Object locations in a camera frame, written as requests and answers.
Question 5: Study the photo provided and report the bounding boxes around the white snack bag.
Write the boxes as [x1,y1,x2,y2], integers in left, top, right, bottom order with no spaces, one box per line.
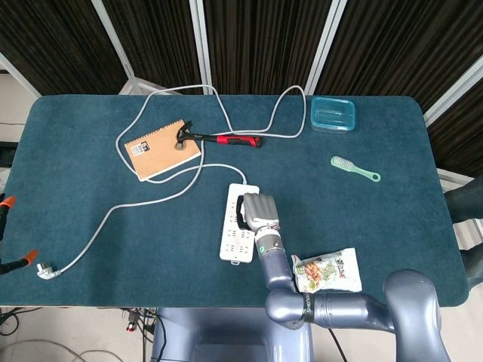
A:
[290,247,363,293]

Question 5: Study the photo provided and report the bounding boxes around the clear container with teal lid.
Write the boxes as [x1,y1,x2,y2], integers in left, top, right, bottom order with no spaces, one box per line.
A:
[310,96,358,133]

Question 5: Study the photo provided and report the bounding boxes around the mint green brush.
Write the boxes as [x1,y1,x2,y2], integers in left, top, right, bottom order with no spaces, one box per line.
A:
[330,155,381,183]

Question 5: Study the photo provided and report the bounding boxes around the brown kraft spiral notebook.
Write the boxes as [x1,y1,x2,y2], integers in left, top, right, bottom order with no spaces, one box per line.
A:
[124,118,202,183]

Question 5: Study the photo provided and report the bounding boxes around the blue-grey robot torso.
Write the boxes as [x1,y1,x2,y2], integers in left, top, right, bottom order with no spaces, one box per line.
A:
[150,307,314,362]

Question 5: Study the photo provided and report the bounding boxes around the white power strip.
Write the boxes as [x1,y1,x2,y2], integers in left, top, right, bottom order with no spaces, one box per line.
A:
[219,183,261,267]

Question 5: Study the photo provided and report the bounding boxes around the black and red claw hammer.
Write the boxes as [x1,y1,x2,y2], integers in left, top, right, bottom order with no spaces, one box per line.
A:
[173,120,264,150]

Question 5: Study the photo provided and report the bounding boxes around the white floor cable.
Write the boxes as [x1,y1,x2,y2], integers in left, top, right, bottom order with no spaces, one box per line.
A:
[0,339,125,362]

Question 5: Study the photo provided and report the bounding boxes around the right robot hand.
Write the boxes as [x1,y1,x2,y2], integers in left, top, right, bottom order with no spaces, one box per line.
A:
[235,192,281,231]

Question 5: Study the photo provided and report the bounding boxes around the grey power cable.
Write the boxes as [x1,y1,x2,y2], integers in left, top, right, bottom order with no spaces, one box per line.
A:
[35,84,306,282]

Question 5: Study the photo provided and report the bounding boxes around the dark grey stand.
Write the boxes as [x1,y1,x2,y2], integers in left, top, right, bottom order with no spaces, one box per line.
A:
[443,176,483,293]

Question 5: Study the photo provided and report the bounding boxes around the white partition frame post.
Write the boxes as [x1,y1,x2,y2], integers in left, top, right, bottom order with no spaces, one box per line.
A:
[90,0,167,95]
[422,52,483,125]
[0,51,42,98]
[188,0,212,95]
[304,0,348,95]

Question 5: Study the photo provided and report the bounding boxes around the black floor cable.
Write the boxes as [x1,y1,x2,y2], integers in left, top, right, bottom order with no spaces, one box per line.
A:
[0,307,42,336]

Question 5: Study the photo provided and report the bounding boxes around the orange and black clamp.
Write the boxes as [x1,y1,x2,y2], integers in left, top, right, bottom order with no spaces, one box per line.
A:
[0,195,15,242]

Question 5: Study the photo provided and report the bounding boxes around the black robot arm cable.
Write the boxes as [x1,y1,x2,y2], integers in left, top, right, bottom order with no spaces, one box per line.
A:
[327,327,346,362]

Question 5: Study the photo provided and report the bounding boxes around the orange black clamp handles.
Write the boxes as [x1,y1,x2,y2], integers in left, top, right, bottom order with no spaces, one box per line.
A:
[0,248,38,278]

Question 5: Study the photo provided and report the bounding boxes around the teal table cloth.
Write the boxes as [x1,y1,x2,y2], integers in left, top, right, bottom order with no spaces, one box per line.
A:
[0,94,467,308]

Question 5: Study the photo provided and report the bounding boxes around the black cable bundle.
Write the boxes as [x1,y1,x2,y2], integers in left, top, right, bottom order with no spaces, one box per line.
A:
[120,307,167,362]

